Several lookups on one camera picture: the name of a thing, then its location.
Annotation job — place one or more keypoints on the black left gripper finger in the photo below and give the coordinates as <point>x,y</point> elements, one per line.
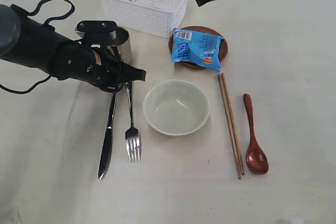
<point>123,72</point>

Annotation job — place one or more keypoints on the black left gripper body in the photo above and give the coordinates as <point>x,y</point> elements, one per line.
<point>91,65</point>

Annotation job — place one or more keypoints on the shiny steel cup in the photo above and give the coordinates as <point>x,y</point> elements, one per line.
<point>120,38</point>

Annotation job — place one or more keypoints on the dark plate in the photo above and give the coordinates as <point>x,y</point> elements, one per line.
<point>223,49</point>

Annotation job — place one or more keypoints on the floral ceramic bowl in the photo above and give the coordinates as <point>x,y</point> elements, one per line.
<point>176,107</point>

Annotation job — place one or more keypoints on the silver metal fork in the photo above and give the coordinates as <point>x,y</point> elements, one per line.
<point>132,137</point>

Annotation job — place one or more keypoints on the blue snack packet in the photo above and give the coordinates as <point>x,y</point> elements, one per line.
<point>196,47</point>

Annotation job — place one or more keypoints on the white perforated plastic basket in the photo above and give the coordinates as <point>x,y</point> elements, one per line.
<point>155,17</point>

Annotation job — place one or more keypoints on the silver metal knife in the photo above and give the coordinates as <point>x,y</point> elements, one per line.
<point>108,140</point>

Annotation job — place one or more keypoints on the wooden chopstick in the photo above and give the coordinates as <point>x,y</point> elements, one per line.
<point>235,132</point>
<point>229,124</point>

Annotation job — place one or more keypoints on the brown wooden spoon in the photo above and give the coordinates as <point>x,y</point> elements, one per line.
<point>256,159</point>

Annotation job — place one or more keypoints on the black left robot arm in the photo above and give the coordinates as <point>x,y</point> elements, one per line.
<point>28,43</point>

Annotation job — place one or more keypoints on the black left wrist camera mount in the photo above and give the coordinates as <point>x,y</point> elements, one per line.
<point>96,32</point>

